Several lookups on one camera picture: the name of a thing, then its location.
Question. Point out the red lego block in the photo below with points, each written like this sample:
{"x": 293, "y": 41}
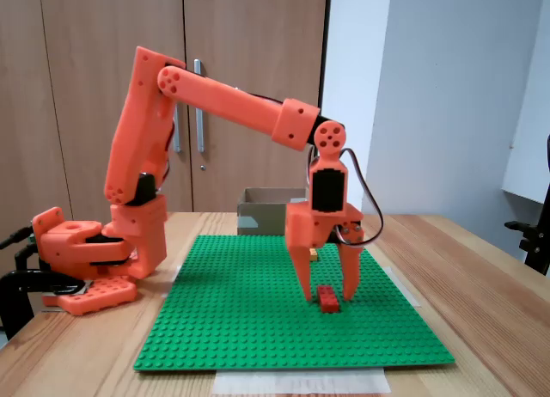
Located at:
{"x": 328, "y": 300}

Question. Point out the black table clamp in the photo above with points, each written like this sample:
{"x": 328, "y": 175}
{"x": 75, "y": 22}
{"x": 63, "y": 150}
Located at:
{"x": 26, "y": 281}

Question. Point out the masking tape strip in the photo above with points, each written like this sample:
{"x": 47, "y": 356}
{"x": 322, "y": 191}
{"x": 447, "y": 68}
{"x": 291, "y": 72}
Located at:
{"x": 172, "y": 283}
{"x": 301, "y": 382}
{"x": 404, "y": 287}

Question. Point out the green lego baseplate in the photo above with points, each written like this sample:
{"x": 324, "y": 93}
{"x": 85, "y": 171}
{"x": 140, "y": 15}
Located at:
{"x": 258, "y": 328}

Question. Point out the yellow lego block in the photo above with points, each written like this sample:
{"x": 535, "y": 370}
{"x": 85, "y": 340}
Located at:
{"x": 314, "y": 255}

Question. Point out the wooden cabinet door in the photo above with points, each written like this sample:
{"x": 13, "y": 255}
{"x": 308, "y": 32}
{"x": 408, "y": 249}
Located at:
{"x": 279, "y": 10}
{"x": 107, "y": 19}
{"x": 17, "y": 70}

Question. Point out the brown cardboard box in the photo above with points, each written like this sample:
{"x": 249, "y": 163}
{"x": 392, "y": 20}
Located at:
{"x": 270, "y": 218}

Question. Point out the black stand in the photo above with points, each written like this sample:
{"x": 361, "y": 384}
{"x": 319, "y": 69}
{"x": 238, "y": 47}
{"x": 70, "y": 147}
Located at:
{"x": 537, "y": 242}

